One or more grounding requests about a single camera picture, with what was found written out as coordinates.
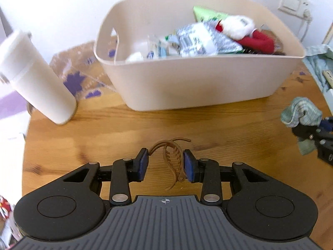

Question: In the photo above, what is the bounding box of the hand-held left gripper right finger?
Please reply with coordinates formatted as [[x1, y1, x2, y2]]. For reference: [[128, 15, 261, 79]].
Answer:
[[183, 150, 270, 206]]

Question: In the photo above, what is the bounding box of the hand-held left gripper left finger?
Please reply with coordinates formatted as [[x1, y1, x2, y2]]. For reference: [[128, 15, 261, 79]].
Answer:
[[64, 148, 149, 206]]

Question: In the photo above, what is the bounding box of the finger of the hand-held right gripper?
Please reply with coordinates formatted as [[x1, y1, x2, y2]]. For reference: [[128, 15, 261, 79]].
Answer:
[[318, 118, 333, 136], [292, 124, 318, 140]]

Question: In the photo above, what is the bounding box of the brown hair claw clip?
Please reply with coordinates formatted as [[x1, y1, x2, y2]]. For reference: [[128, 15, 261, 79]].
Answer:
[[149, 137, 191, 191]]

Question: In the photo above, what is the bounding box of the light green sock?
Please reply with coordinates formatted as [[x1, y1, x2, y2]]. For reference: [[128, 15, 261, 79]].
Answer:
[[280, 97, 323, 156]]

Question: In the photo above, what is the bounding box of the beige plastic storage bin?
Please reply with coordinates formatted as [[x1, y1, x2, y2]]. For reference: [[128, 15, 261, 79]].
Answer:
[[94, 0, 306, 111]]

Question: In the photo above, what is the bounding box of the silver green snack packet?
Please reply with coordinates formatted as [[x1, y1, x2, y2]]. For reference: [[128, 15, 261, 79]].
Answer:
[[176, 22, 244, 57]]

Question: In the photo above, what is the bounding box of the wooden desktop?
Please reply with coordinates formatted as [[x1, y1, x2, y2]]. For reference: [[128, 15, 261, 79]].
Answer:
[[22, 65, 333, 250]]

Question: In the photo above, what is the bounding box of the light blue cloth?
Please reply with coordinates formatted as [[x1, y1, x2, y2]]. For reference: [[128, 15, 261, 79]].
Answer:
[[303, 44, 333, 94]]

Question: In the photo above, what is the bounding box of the brown fabric scrunchie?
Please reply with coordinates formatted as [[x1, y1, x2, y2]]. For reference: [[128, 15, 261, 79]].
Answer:
[[260, 29, 287, 55]]

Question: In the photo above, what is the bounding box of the clear plastic bag purple print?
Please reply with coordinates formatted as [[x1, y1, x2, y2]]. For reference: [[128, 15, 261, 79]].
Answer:
[[49, 40, 117, 102]]

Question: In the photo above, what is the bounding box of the clear plastic tissue packet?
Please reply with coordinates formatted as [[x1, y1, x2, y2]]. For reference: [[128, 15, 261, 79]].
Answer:
[[147, 34, 180, 59]]

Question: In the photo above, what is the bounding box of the white tumbler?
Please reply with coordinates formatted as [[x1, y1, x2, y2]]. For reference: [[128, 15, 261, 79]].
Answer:
[[0, 30, 78, 125]]

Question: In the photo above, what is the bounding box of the purple white cloth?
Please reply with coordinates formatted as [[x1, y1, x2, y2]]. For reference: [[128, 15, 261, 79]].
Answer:
[[0, 89, 30, 136]]

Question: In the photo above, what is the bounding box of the white plug with cable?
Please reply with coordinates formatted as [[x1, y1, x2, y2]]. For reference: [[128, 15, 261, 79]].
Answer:
[[299, 8, 313, 43]]

